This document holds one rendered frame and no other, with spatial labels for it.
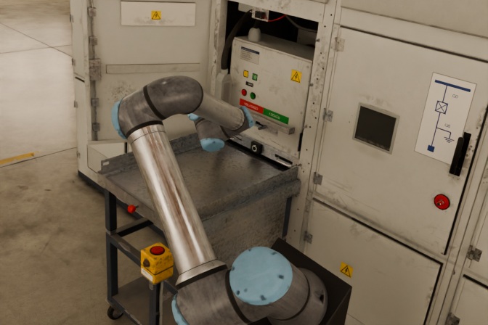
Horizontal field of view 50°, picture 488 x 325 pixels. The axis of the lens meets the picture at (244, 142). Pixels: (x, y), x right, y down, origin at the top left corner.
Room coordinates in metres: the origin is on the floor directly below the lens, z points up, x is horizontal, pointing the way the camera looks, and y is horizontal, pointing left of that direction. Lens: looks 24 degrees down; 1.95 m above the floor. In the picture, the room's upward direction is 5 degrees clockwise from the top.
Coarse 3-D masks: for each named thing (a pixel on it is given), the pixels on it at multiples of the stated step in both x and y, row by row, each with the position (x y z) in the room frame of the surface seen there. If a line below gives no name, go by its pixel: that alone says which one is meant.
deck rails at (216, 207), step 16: (176, 144) 2.31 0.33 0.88; (192, 144) 2.39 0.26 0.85; (112, 160) 2.04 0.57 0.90; (128, 160) 2.10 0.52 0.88; (272, 176) 2.00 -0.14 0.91; (288, 176) 2.09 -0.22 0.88; (240, 192) 1.86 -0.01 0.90; (256, 192) 1.93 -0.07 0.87; (208, 208) 1.73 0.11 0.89; (224, 208) 1.79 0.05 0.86
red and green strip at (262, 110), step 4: (240, 100) 2.46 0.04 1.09; (244, 100) 2.44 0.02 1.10; (240, 104) 2.45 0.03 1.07; (244, 104) 2.44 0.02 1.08; (248, 104) 2.42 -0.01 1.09; (252, 104) 2.40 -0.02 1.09; (256, 104) 2.38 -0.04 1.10; (252, 108) 2.40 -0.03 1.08; (256, 108) 2.38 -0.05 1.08; (260, 108) 2.37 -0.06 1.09; (264, 108) 2.35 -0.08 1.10; (260, 112) 2.36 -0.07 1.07; (264, 112) 2.34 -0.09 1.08; (268, 112) 2.33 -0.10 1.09; (272, 112) 2.31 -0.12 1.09; (276, 112) 2.30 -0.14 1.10; (268, 116) 2.33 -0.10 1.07; (272, 116) 2.31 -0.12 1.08; (276, 116) 2.30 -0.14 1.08; (280, 116) 2.28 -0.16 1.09; (284, 116) 2.26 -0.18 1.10; (280, 120) 2.28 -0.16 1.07; (284, 120) 2.26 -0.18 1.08
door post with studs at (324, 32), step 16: (320, 32) 2.13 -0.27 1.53; (320, 48) 2.11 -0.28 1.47; (320, 64) 2.11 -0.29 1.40; (320, 80) 2.10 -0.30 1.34; (320, 96) 2.09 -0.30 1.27; (304, 128) 2.13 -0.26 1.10; (304, 144) 2.12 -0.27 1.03; (304, 160) 2.11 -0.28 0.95; (304, 176) 2.10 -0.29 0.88; (304, 192) 2.09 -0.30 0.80
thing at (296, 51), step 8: (240, 40) 2.48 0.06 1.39; (264, 40) 2.52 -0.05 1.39; (272, 40) 2.54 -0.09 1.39; (280, 40) 2.55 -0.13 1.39; (272, 48) 2.35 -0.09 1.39; (280, 48) 2.38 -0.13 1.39; (288, 48) 2.40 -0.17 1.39; (296, 48) 2.41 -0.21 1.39; (304, 48) 2.43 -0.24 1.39; (312, 48) 2.44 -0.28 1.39; (296, 56) 2.25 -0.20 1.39; (304, 56) 2.27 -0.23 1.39; (312, 56) 2.29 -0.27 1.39; (312, 64) 2.19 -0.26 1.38; (304, 112) 2.19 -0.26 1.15; (304, 120) 2.19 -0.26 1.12
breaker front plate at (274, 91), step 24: (240, 48) 2.48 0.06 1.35; (264, 48) 2.37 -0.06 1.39; (240, 72) 2.47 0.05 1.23; (264, 72) 2.36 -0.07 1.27; (288, 72) 2.27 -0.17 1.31; (240, 96) 2.46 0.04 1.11; (264, 96) 2.35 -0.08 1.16; (288, 96) 2.26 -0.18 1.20; (288, 120) 2.24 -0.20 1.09; (288, 144) 2.23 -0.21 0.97
